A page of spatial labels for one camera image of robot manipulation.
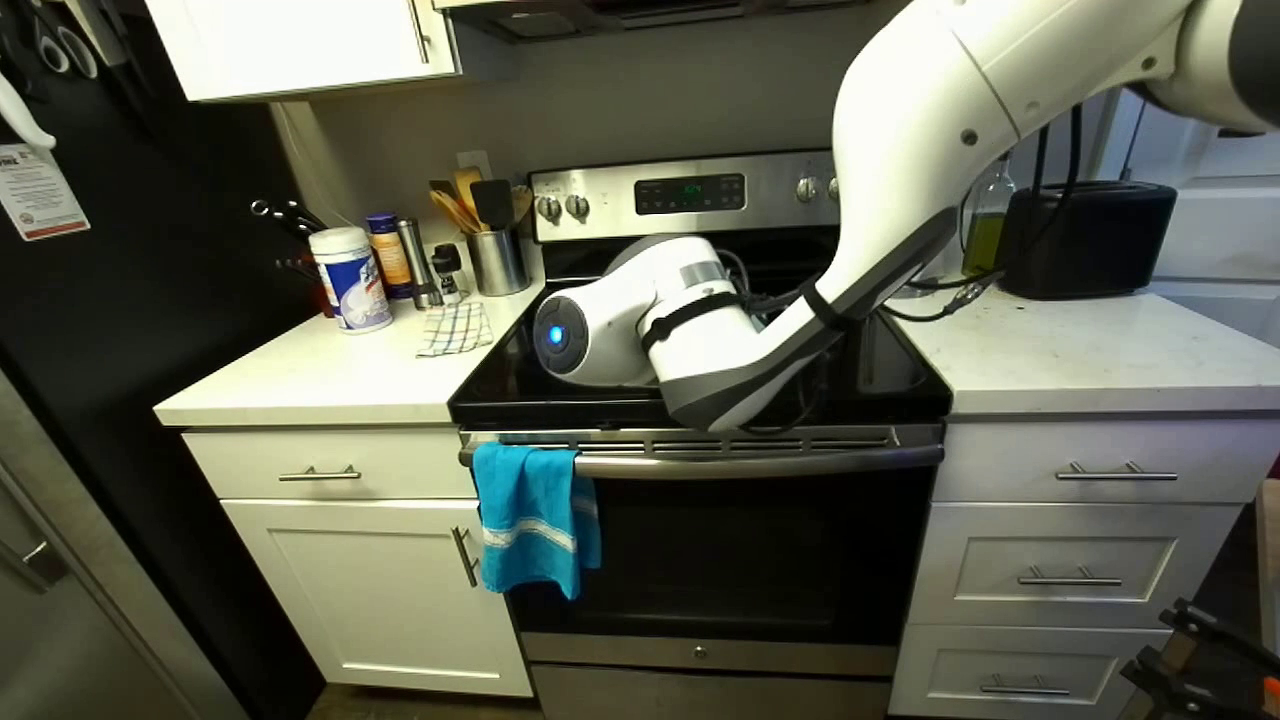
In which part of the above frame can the bright blue white-striped towel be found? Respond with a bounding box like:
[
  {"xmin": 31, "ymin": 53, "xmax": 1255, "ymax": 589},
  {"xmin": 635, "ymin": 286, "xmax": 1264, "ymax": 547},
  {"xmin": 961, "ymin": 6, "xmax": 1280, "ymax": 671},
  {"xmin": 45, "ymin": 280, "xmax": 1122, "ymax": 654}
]
[{"xmin": 469, "ymin": 441, "xmax": 607, "ymax": 605}]

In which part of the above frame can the black glass-top stove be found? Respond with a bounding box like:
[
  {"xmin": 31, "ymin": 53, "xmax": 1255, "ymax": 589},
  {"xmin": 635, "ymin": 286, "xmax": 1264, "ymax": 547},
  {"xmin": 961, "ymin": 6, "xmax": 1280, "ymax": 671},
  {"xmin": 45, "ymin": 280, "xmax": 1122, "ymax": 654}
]
[{"xmin": 448, "ymin": 147, "xmax": 954, "ymax": 720}]

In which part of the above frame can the metal utensil holder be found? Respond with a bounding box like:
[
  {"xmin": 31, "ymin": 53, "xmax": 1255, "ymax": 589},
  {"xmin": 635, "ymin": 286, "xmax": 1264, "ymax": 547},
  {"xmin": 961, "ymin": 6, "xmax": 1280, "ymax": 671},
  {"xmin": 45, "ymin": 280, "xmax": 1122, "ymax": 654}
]
[{"xmin": 469, "ymin": 223, "xmax": 529, "ymax": 300}]

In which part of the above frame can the black spatula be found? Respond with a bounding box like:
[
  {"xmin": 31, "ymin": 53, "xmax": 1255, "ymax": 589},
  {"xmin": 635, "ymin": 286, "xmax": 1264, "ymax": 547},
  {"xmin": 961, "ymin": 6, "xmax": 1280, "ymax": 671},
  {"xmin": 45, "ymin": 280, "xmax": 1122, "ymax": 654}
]
[{"xmin": 472, "ymin": 175, "xmax": 520, "ymax": 234}]

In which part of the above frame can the wooden spoon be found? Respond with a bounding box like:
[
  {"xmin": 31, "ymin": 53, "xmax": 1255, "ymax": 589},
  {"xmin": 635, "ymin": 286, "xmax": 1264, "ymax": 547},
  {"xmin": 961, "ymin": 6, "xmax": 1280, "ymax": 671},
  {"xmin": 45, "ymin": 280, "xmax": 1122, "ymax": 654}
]
[{"xmin": 428, "ymin": 166, "xmax": 487, "ymax": 241}]

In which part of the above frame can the brown spice bottle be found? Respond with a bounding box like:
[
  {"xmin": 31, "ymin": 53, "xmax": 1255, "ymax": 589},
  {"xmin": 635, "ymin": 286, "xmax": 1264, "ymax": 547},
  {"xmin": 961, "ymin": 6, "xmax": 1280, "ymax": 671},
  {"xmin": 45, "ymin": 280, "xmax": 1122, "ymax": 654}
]
[{"xmin": 364, "ymin": 213, "xmax": 418, "ymax": 300}]

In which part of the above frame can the disinfecting wipes canister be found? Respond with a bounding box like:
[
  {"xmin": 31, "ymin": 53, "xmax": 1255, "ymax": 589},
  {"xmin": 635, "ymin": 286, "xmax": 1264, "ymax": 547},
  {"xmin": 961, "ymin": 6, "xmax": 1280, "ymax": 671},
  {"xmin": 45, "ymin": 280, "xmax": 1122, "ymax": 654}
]
[{"xmin": 309, "ymin": 220, "xmax": 395, "ymax": 332}]

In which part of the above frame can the stainless range hood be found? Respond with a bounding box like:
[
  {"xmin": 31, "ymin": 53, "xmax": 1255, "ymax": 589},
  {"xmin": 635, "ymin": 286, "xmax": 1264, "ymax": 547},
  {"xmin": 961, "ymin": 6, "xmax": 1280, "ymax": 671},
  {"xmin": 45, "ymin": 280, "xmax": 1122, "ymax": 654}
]
[{"xmin": 437, "ymin": 0, "xmax": 926, "ymax": 38}]

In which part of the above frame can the white base cabinet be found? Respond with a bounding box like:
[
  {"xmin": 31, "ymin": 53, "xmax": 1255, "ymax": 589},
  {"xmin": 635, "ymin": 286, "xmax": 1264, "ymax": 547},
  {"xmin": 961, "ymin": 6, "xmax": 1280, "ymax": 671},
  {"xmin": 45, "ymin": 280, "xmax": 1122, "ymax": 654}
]
[{"xmin": 182, "ymin": 422, "xmax": 538, "ymax": 698}]

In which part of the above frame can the olive oil bottle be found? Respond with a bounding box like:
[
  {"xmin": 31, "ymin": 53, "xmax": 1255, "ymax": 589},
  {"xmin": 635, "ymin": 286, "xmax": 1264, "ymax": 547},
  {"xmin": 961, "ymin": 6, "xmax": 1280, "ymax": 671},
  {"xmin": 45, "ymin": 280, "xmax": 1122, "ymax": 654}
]
[{"xmin": 961, "ymin": 155, "xmax": 1022, "ymax": 280}]

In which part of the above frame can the black countertop appliance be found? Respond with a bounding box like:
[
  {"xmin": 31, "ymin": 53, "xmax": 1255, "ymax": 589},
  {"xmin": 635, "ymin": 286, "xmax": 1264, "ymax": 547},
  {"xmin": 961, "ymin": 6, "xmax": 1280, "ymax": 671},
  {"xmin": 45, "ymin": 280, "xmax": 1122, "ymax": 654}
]
[{"xmin": 996, "ymin": 175, "xmax": 1180, "ymax": 304}]

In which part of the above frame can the white three-drawer cabinet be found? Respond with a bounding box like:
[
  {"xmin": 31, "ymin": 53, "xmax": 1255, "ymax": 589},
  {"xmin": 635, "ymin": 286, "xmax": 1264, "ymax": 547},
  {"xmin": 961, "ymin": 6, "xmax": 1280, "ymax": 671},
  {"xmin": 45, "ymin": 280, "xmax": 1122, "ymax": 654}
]
[{"xmin": 889, "ymin": 413, "xmax": 1280, "ymax": 720}]

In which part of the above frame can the black refrigerator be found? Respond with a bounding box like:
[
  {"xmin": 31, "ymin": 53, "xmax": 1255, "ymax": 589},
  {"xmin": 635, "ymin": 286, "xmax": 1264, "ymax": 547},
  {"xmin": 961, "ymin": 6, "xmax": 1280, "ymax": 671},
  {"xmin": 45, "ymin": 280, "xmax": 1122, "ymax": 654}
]
[{"xmin": 0, "ymin": 0, "xmax": 334, "ymax": 720}]

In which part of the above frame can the white paper tag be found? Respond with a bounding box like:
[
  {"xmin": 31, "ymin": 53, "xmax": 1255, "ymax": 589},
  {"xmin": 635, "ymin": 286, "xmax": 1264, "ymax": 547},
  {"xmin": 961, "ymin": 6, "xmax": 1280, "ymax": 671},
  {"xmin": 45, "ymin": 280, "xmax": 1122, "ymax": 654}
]
[{"xmin": 0, "ymin": 138, "xmax": 98, "ymax": 249}]

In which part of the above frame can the black red tool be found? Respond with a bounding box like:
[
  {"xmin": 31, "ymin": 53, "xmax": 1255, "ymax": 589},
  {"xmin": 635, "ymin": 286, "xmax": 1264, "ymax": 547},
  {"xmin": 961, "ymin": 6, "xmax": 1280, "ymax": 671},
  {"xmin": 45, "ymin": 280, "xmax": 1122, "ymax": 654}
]
[{"xmin": 1118, "ymin": 597, "xmax": 1280, "ymax": 720}]

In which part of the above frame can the silver oven handle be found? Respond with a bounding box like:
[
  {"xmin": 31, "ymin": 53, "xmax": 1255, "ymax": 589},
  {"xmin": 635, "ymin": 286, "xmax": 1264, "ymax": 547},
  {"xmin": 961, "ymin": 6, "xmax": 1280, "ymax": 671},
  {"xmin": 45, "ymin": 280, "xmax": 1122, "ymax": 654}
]
[{"xmin": 458, "ymin": 430, "xmax": 948, "ymax": 484}]

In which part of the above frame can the white wall cabinet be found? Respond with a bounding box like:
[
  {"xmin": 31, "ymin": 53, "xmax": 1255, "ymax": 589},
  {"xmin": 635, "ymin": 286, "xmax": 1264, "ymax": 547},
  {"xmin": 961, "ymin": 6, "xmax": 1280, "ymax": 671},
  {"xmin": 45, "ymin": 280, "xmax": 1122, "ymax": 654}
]
[{"xmin": 139, "ymin": 0, "xmax": 469, "ymax": 108}]

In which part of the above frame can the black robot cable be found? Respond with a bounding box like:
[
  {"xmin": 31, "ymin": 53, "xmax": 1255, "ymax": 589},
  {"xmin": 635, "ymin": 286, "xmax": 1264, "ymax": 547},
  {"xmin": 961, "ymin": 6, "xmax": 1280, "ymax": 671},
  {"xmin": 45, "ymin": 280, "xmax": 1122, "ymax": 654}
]
[{"xmin": 743, "ymin": 105, "xmax": 1087, "ymax": 332}]

